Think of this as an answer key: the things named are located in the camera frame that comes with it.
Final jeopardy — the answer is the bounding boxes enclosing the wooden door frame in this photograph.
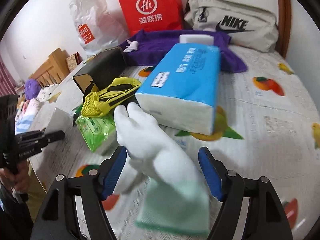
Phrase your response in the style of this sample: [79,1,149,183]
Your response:
[276,0,292,59]

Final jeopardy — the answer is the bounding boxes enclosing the white sponge block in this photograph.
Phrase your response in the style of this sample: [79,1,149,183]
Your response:
[179,34,214,46]

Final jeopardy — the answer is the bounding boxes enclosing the blue tissue pack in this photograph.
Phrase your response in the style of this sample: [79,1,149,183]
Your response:
[135,43,221,135]

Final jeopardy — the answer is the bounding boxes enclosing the purple plush toy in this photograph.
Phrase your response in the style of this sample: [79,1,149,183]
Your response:
[25,79,42,100]

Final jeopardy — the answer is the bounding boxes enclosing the wooden bed headboard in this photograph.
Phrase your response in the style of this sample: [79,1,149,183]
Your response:
[28,48,82,88]

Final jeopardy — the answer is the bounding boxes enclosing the dark green tea box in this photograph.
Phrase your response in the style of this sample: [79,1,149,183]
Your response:
[73,47,127,93]

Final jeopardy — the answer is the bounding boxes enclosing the white rubber glove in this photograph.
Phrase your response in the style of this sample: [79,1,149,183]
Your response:
[113,102,209,236]

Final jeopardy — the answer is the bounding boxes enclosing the grey Nike bag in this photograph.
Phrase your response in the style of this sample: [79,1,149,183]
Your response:
[184,0,279,53]

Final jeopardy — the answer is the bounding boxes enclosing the white Miniso plastic bag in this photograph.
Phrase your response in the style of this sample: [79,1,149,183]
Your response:
[69,0,128,56]

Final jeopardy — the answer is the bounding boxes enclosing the yellow mesh pouch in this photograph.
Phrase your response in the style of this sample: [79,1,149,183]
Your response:
[81,77,142,118]

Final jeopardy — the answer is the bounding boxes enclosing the person's left hand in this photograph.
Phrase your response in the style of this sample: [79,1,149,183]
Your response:
[1,160,30,193]

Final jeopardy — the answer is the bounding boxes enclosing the red paper shopping bag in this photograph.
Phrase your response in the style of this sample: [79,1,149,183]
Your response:
[119,0,184,36]

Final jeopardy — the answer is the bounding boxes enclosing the purple towel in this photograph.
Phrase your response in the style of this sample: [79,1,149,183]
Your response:
[124,30,247,73]

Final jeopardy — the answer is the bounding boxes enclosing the green wet wipes pack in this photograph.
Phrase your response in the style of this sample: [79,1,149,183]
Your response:
[75,114,116,154]

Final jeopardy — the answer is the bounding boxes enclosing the white knotted cloth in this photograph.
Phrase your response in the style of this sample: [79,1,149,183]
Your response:
[123,40,139,53]

